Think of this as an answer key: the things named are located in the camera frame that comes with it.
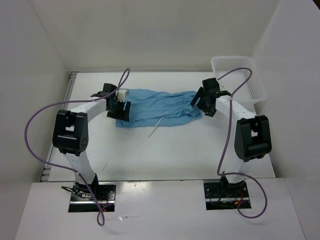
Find aluminium table edge rail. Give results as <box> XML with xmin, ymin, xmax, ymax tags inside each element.
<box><xmin>40</xmin><ymin>71</ymin><xmax>81</xmax><ymax>181</ymax></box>

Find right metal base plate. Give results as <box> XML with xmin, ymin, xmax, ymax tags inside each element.
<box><xmin>203</xmin><ymin>179</ymin><xmax>252</xmax><ymax>211</ymax></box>

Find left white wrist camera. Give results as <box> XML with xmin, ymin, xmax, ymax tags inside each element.
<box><xmin>115</xmin><ymin>88</ymin><xmax>129</xmax><ymax>103</ymax></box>

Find white perforated plastic basket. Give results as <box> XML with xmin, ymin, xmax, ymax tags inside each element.
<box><xmin>211</xmin><ymin>56</ymin><xmax>267</xmax><ymax>105</ymax></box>

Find light blue shorts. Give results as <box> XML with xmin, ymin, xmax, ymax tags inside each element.
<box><xmin>115</xmin><ymin>88</ymin><xmax>202</xmax><ymax>129</ymax></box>

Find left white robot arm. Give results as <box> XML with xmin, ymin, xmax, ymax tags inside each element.
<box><xmin>52</xmin><ymin>83</ymin><xmax>131</xmax><ymax>200</ymax></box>

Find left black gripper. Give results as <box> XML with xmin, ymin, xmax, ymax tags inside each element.
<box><xmin>106</xmin><ymin>98</ymin><xmax>131</xmax><ymax>122</ymax></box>

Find metal base plate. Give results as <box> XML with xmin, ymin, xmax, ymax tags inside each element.
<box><xmin>62</xmin><ymin>181</ymin><xmax>116</xmax><ymax>213</ymax></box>
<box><xmin>203</xmin><ymin>179</ymin><xmax>252</xmax><ymax>211</ymax></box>

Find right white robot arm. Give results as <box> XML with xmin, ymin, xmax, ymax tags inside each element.
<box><xmin>190</xmin><ymin>78</ymin><xmax>272</xmax><ymax>197</ymax></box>

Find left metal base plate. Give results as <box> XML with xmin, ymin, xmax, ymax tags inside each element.
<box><xmin>62</xmin><ymin>181</ymin><xmax>116</xmax><ymax>213</ymax></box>

